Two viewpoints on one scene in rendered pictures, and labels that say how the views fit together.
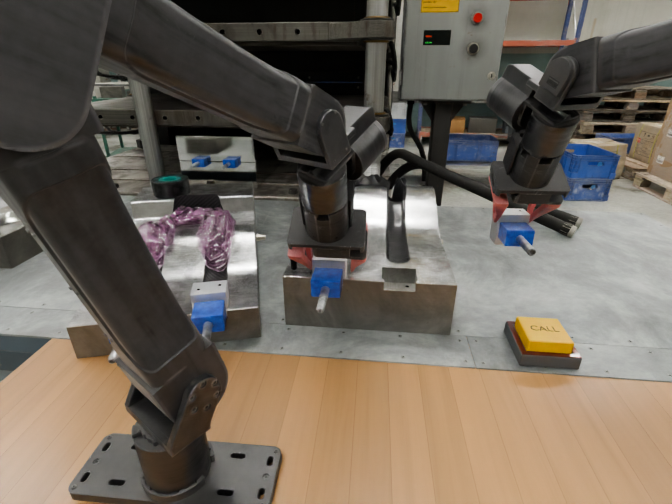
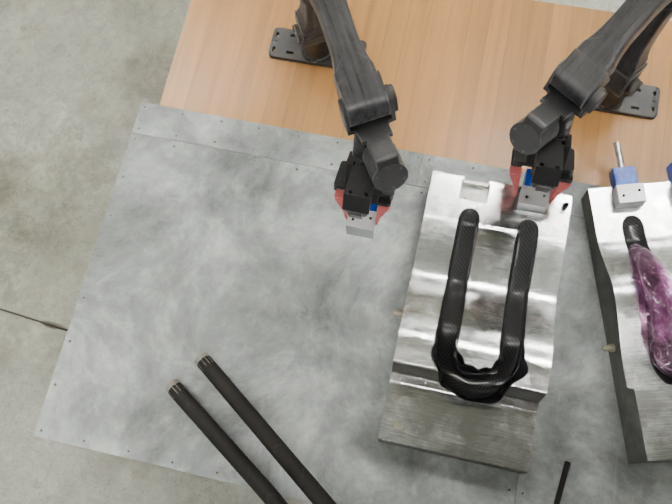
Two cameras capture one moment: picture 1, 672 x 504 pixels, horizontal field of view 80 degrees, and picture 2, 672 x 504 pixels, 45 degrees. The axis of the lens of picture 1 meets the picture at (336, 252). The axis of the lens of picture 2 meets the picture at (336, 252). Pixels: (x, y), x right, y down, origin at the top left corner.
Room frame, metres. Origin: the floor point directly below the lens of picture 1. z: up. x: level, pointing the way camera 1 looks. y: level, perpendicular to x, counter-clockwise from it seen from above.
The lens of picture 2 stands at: (1.10, -0.21, 2.29)
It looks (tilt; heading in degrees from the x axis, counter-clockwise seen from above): 73 degrees down; 197
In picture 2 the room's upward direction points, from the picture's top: 11 degrees counter-clockwise
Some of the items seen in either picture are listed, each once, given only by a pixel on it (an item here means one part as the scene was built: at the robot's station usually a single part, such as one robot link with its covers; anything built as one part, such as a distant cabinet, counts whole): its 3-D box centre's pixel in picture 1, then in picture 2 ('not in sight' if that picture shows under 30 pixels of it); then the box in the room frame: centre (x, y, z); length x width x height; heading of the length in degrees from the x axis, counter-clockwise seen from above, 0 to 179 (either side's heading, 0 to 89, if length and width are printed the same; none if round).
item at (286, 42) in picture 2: not in sight; (316, 40); (0.22, -0.44, 0.84); 0.20 x 0.07 x 0.08; 85
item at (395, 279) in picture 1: (398, 285); (473, 193); (0.54, -0.10, 0.87); 0.05 x 0.05 x 0.04; 84
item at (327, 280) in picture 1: (326, 285); (536, 177); (0.50, 0.01, 0.89); 0.13 x 0.05 x 0.05; 174
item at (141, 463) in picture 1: (174, 448); (612, 87); (0.27, 0.16, 0.84); 0.20 x 0.07 x 0.08; 85
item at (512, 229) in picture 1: (517, 236); (367, 198); (0.59, -0.29, 0.93); 0.13 x 0.05 x 0.05; 174
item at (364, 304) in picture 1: (371, 230); (477, 315); (0.77, -0.07, 0.87); 0.50 x 0.26 x 0.14; 174
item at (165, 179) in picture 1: (171, 186); not in sight; (0.89, 0.38, 0.93); 0.08 x 0.08 x 0.04
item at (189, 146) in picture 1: (240, 148); not in sight; (1.62, 0.38, 0.87); 0.50 x 0.27 x 0.17; 174
